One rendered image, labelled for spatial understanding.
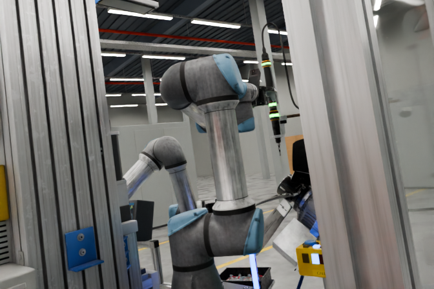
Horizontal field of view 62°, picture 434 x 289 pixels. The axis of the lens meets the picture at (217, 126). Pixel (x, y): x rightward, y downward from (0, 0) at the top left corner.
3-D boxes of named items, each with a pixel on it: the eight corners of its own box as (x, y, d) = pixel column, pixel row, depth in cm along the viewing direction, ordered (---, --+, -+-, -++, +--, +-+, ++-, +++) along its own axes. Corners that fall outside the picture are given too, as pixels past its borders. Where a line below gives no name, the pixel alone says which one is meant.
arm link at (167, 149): (185, 130, 149) (217, 242, 150) (174, 133, 159) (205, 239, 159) (159, 137, 143) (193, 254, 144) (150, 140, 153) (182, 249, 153)
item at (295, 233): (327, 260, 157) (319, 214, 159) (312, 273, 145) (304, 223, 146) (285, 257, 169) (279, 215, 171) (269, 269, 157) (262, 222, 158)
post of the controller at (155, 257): (163, 282, 166) (158, 239, 167) (159, 285, 164) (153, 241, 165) (159, 282, 168) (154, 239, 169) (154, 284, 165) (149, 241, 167)
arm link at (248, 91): (225, 104, 131) (222, 80, 132) (237, 105, 141) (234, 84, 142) (245, 99, 128) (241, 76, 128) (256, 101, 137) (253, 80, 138)
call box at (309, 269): (358, 273, 116) (352, 240, 117) (348, 285, 108) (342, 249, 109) (311, 269, 126) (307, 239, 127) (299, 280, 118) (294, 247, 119)
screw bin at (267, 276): (273, 282, 160) (270, 266, 161) (263, 298, 145) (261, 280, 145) (228, 282, 168) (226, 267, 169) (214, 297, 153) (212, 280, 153)
